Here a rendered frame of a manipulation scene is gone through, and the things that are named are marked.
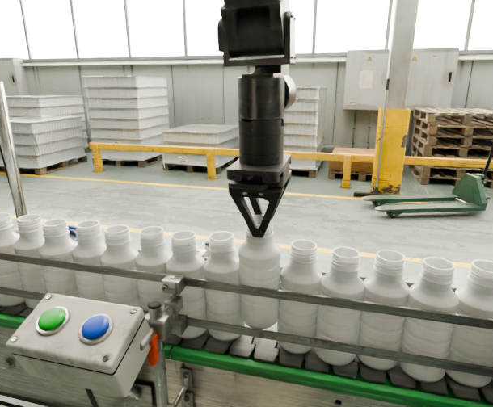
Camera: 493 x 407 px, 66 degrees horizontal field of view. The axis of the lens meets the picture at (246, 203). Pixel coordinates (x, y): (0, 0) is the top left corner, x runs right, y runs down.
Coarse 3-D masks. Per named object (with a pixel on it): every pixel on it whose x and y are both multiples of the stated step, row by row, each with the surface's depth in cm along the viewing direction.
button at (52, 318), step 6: (48, 312) 45; (54, 312) 45; (60, 312) 45; (42, 318) 45; (48, 318) 44; (54, 318) 44; (60, 318) 45; (42, 324) 44; (48, 324) 44; (54, 324) 44; (60, 324) 44
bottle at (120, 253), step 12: (108, 228) 60; (120, 228) 61; (108, 240) 58; (120, 240) 58; (108, 252) 59; (120, 252) 59; (132, 252) 60; (108, 264) 58; (120, 264) 58; (132, 264) 59; (108, 276) 59; (108, 288) 60; (120, 288) 59; (132, 288) 60; (108, 300) 60; (120, 300) 60; (132, 300) 61
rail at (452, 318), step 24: (48, 264) 61; (72, 264) 60; (0, 288) 65; (216, 288) 54; (240, 288) 53; (264, 288) 52; (456, 288) 52; (144, 312) 59; (384, 312) 48; (408, 312) 47; (432, 312) 47; (264, 336) 54; (288, 336) 53; (408, 360) 49; (432, 360) 48
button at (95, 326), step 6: (90, 318) 44; (96, 318) 44; (102, 318) 44; (84, 324) 43; (90, 324) 43; (96, 324) 43; (102, 324) 43; (108, 324) 44; (84, 330) 43; (90, 330) 43; (96, 330) 43; (102, 330) 43; (84, 336) 43; (90, 336) 42; (96, 336) 42
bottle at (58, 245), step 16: (48, 224) 63; (64, 224) 62; (48, 240) 61; (64, 240) 62; (48, 256) 61; (64, 256) 62; (48, 272) 62; (64, 272) 62; (48, 288) 63; (64, 288) 63
